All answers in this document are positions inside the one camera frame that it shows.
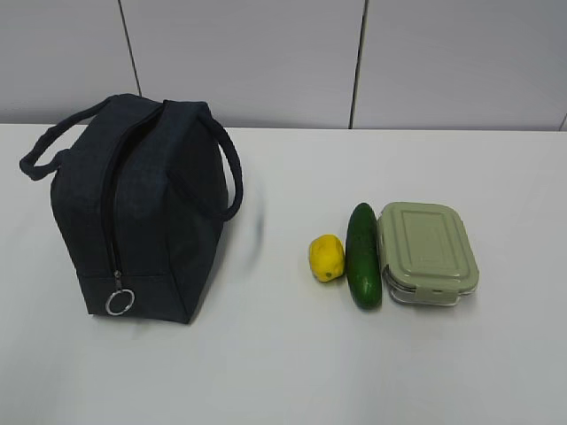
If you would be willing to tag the green cucumber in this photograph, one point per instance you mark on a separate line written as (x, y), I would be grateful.
(362, 264)

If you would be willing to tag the dark blue lunch bag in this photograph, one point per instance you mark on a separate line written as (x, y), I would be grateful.
(141, 191)

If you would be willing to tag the green lid glass container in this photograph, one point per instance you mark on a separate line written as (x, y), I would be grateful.
(425, 254)

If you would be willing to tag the yellow lemon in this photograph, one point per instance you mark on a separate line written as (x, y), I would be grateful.
(327, 259)

